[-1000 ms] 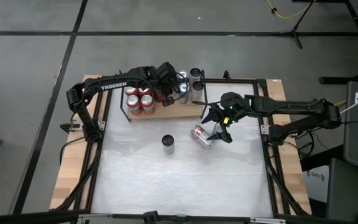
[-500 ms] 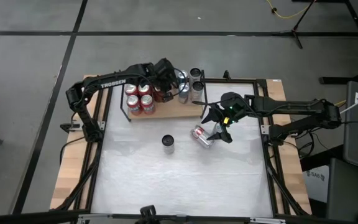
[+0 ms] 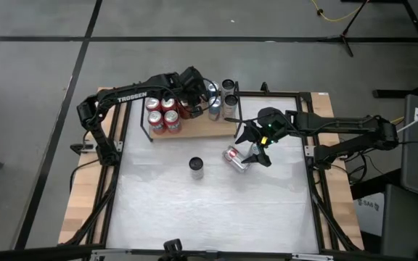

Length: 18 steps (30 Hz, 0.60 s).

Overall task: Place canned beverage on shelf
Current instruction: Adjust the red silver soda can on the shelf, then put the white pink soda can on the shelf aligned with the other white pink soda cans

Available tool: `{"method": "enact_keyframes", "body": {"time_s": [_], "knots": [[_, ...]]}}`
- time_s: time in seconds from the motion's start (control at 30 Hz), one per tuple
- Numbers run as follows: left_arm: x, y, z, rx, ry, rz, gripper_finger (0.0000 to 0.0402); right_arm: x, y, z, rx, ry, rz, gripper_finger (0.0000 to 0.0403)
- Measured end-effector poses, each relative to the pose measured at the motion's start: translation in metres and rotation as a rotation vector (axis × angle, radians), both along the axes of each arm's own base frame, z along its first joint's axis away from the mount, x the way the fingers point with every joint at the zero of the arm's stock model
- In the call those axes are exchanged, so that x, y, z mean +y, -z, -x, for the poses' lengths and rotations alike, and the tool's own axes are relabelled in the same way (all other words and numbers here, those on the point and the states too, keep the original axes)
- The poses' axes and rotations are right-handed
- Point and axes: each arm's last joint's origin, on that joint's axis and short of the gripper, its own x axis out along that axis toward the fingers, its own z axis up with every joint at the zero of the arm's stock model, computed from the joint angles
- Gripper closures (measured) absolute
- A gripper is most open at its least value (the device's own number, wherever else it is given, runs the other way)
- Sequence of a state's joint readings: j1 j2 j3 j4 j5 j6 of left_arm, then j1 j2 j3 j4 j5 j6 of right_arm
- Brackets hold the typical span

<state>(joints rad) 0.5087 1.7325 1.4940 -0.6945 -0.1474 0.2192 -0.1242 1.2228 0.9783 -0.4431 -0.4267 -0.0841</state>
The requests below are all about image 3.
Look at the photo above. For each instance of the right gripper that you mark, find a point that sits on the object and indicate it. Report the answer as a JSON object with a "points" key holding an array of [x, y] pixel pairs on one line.
{"points": [[276, 123]]}

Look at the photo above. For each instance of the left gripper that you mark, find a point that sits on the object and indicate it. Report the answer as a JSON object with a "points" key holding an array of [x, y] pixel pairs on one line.
{"points": [[193, 85]]}

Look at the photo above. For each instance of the slim blue silver can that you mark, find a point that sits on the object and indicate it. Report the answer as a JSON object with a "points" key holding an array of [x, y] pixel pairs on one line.
{"points": [[255, 148], [213, 90], [214, 108]]}

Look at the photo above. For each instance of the red Coca-Cola can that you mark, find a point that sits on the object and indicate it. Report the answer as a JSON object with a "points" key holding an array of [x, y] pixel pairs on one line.
{"points": [[183, 110]]}

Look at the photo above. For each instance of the silver Diet Coke can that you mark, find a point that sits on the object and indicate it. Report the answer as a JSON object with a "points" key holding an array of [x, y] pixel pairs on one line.
{"points": [[235, 159]]}

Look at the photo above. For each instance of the red soda can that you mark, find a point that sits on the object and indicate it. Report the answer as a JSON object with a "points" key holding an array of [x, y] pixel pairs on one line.
{"points": [[172, 121]]}

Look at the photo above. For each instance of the red Fanta can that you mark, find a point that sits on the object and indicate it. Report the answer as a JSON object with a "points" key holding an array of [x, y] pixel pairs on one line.
{"points": [[156, 122], [168, 104], [153, 104]]}

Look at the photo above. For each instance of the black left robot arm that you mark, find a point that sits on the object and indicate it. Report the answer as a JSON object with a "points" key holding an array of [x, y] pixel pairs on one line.
{"points": [[129, 95]]}

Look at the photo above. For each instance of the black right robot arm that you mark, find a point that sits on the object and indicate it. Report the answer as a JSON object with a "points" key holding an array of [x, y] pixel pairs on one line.
{"points": [[347, 125]]}

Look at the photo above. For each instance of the wooden shelf with black legs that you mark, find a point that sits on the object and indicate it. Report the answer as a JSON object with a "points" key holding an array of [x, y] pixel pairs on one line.
{"points": [[201, 127]]}

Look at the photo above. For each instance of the yellow gripper tag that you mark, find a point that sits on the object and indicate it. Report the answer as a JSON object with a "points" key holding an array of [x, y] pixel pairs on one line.
{"points": [[264, 140]]}

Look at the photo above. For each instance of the black clamp-shaped device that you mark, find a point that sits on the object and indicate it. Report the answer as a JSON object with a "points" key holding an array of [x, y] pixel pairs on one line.
{"points": [[172, 248]]}

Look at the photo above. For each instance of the white printed box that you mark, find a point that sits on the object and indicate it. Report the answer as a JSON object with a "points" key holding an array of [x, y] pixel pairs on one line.
{"points": [[368, 217]]}

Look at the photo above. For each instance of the black tripod stand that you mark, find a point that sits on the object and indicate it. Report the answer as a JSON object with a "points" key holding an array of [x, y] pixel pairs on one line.
{"points": [[345, 38]]}

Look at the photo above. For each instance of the black desk base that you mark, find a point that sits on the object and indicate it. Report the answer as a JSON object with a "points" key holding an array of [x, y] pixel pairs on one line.
{"points": [[394, 93]]}

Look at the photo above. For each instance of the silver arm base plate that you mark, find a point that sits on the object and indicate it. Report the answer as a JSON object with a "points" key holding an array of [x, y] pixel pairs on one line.
{"points": [[118, 146], [309, 151]]}

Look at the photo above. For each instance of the black frame clamp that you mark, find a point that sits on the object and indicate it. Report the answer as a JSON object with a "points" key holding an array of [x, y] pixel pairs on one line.
{"points": [[264, 87]]}

